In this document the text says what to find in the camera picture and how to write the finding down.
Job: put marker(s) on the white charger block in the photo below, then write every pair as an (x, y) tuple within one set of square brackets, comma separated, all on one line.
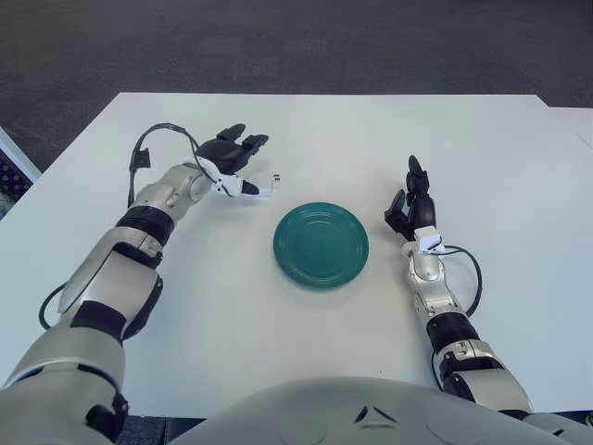
[(266, 191)]

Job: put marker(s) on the white panel edge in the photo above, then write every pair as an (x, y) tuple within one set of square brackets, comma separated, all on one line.
[(21, 155)]

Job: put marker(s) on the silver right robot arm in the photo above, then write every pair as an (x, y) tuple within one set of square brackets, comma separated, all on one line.
[(440, 301)]

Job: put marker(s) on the teal round plate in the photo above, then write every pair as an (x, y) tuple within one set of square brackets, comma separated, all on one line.
[(322, 245)]

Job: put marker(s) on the adjoining white table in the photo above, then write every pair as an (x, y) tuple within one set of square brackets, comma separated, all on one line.
[(581, 118)]

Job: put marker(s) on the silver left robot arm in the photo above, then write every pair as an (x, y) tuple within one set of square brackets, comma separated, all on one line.
[(116, 278)]

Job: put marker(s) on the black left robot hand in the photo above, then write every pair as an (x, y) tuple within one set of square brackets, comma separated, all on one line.
[(222, 150)]

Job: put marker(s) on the grey robot torso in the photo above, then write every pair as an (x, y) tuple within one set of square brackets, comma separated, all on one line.
[(324, 412)]

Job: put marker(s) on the blue patterned rug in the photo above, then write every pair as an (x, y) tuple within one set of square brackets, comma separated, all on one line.
[(9, 181)]

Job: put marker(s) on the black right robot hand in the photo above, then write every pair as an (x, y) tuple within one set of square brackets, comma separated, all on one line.
[(421, 213)]

